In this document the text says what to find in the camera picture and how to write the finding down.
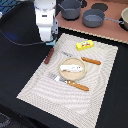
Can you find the yellow butter box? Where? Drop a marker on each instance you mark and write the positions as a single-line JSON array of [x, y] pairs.
[[84, 45]]

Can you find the light blue milk carton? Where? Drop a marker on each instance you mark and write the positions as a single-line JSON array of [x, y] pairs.
[[51, 43]]

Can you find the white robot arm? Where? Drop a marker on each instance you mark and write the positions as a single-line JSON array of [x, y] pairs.
[[45, 18]]

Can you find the round wooden plate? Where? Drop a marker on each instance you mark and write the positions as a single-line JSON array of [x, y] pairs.
[[72, 75]]

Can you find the beige woven placemat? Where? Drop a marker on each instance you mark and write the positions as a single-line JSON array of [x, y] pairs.
[[77, 107]]

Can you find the brown stove board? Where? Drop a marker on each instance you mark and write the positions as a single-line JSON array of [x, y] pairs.
[[109, 29]]

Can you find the beige bowl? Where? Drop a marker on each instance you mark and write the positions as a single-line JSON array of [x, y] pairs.
[[124, 16]]

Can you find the fork with wooden handle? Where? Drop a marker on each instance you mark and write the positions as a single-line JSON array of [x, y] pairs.
[[58, 78]]

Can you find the knife with wooden handle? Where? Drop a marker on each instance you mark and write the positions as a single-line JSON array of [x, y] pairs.
[[83, 58]]

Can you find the grey saucepan with handle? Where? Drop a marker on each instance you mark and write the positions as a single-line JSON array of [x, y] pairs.
[[93, 18]]

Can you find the grey pot with handles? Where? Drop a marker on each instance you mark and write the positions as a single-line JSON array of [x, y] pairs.
[[70, 9]]

